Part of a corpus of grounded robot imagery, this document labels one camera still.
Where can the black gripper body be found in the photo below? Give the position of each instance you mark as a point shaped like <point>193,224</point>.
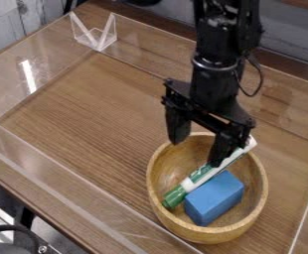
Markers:
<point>208,97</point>

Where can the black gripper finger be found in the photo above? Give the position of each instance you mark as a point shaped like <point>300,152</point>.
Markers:
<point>178,124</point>
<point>225,144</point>

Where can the green white marker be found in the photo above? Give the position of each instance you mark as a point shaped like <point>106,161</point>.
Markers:
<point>205,172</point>

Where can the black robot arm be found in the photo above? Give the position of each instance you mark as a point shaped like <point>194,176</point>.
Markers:
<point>228,34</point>

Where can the brown wooden bowl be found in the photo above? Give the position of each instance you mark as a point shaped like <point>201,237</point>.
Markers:
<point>170,165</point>

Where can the blue rectangular block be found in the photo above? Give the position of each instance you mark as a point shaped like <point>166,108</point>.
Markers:
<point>213,198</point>

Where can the clear acrylic corner bracket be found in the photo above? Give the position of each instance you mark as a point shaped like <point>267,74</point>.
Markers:
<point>95,38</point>

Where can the clear acrylic tray wall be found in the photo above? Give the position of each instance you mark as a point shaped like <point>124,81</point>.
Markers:
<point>98,220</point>

